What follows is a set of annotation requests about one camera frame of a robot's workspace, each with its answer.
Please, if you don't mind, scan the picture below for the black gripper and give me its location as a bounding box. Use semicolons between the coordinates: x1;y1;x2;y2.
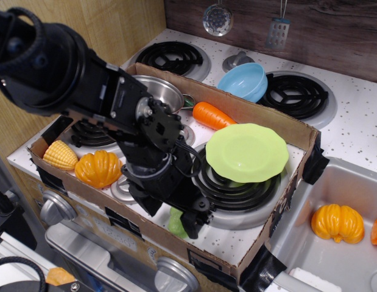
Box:
120;142;211;239

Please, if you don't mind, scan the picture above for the green toy broccoli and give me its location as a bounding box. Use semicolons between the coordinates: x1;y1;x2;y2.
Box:
167;207;188;238

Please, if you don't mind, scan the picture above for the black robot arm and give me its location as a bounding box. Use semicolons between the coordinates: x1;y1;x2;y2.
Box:
0;7;211;239

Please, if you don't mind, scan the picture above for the steel pot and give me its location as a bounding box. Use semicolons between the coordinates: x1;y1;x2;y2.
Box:
133;75;196;113

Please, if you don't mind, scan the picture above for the grey stove knob front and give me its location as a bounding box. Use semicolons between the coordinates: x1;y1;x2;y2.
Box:
110;178;136;204

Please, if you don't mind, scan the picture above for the grey stove knob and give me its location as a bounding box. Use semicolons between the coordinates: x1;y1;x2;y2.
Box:
222;51;255;72
110;178;136;204
180;124;196;146

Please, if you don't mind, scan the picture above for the silver oven knob right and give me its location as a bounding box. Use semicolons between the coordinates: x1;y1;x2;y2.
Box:
154;257;200;292

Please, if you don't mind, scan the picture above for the silver oven knob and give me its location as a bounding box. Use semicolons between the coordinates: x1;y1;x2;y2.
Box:
40;190;77;226
154;257;200;292

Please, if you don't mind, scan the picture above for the cardboard fence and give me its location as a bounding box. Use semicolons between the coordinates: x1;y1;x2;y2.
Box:
29;63;321;291

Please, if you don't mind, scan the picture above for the front right black burner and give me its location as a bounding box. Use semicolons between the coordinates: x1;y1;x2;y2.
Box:
192;148;281;212

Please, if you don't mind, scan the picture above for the grey stove knob middle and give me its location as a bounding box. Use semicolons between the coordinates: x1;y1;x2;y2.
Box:
180;124;196;146

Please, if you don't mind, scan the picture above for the orange toy pumpkin half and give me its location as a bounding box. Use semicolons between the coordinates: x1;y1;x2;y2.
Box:
74;150;123;189

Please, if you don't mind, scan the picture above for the green plastic plate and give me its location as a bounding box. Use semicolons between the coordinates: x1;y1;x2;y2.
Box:
205;123;289;183

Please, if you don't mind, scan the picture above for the orange toy carrot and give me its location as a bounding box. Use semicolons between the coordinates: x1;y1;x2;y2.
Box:
192;102;236;130

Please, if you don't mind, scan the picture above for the silver oven knob left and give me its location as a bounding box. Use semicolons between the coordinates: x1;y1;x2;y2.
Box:
40;190;77;226

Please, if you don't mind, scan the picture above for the yellow toy corn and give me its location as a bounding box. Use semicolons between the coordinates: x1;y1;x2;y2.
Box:
43;141;79;170

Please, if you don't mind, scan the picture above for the orange toy bottom left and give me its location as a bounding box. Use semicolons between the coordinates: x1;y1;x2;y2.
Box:
46;267;76;286

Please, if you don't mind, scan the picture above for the blue plastic bowl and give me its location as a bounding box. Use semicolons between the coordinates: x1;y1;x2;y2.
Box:
217;63;268;103

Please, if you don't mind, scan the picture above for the back left black burner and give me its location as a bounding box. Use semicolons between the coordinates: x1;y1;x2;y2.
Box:
135;41;204;75

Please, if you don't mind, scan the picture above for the silver sink basin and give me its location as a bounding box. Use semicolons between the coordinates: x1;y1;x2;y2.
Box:
270;158;377;291

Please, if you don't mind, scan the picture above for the grey stove knob back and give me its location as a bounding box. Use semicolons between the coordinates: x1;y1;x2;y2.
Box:
222;51;255;72

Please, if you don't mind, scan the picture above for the orange toy pumpkin in sink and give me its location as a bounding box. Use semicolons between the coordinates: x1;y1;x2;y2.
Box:
311;204;365;244

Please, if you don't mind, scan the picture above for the back right black burner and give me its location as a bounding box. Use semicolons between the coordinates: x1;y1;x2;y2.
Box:
258;74;329;120

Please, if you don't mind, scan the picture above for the hanging metal strainer ladle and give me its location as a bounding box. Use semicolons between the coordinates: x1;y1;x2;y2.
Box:
202;1;234;37

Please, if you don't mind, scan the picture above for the hanging metal grater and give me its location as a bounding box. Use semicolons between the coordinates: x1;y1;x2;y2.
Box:
265;0;291;51

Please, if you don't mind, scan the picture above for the silver oven door handle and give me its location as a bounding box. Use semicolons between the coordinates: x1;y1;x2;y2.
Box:
45;223;157;291

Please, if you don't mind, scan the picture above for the black cable bottom left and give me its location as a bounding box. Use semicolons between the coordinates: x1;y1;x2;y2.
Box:
0;255;46;292

